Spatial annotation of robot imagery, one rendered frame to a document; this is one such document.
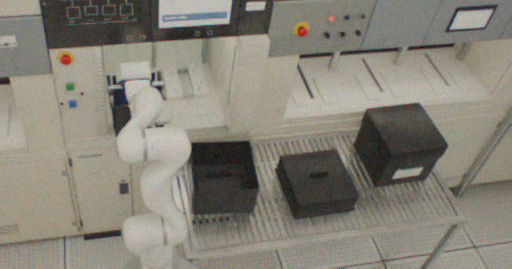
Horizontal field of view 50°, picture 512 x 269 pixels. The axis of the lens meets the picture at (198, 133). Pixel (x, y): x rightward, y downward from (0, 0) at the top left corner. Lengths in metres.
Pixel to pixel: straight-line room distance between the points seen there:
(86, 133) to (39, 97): 0.31
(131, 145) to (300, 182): 1.06
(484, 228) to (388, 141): 1.43
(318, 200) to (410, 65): 1.14
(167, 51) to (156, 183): 1.40
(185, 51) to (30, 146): 0.99
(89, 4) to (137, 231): 0.84
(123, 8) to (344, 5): 0.89
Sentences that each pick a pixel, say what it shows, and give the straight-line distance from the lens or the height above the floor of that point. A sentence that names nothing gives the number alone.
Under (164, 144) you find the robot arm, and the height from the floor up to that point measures 1.55.
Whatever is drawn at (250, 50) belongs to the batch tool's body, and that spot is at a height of 1.36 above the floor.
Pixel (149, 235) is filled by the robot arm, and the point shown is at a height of 1.16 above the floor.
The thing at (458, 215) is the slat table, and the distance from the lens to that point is 2.78.
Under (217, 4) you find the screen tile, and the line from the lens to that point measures 2.16.
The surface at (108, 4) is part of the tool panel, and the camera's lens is 2.09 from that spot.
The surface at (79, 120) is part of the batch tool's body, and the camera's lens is 2.49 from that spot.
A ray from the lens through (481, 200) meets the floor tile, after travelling 3.98.
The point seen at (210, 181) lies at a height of 0.77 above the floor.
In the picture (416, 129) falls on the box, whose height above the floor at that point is 1.01.
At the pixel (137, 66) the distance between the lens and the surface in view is 2.30.
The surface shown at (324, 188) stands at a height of 0.86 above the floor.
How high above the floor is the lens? 2.77
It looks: 48 degrees down
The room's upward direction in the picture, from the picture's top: 5 degrees clockwise
